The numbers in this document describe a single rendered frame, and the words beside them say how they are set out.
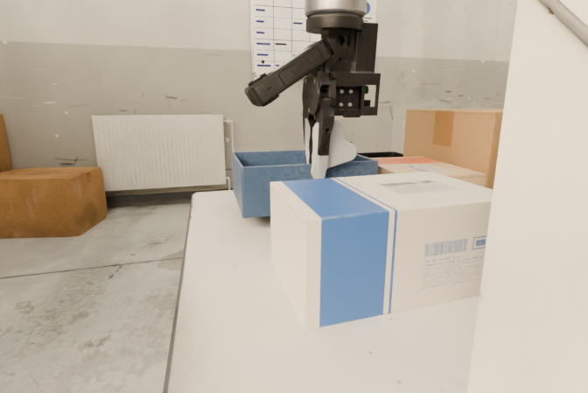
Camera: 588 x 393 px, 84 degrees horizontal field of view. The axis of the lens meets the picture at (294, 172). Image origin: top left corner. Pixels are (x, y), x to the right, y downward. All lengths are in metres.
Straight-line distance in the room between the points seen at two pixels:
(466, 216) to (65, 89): 3.07
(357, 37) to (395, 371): 0.35
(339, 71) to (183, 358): 0.34
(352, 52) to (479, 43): 3.73
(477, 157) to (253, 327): 0.44
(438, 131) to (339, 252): 0.45
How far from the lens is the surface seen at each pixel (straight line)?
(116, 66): 3.09
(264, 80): 0.40
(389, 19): 3.56
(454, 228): 0.31
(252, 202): 0.44
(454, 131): 0.63
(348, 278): 0.27
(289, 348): 0.26
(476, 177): 0.52
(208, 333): 0.28
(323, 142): 0.41
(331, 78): 0.42
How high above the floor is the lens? 0.87
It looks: 12 degrees down
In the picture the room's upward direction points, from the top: straight up
